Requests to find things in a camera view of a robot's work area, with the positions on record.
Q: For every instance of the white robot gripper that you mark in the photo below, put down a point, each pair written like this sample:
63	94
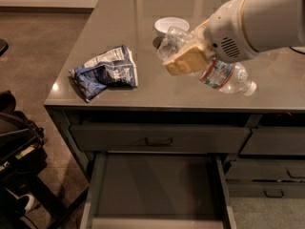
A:
226	31

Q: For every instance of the grey right top drawer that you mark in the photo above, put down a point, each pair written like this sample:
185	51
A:
276	141

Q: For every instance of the black round object left edge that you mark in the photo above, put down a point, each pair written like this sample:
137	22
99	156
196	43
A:
3	46

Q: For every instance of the open grey middle drawer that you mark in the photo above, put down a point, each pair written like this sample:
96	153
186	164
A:
157	191

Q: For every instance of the clear plastic water bottle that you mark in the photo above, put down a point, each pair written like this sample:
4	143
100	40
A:
228	78

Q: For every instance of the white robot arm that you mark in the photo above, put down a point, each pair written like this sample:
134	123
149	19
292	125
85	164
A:
273	24

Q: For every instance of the white ceramic bowl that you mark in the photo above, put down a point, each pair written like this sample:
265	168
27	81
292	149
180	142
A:
162	25

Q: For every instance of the grey right middle drawer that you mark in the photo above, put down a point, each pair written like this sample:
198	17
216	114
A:
267	169

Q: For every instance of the grey right bottom drawer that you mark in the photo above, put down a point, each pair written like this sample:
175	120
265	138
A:
266	190

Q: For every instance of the crumpled blue chip bag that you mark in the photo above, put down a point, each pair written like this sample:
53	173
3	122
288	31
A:
110	69

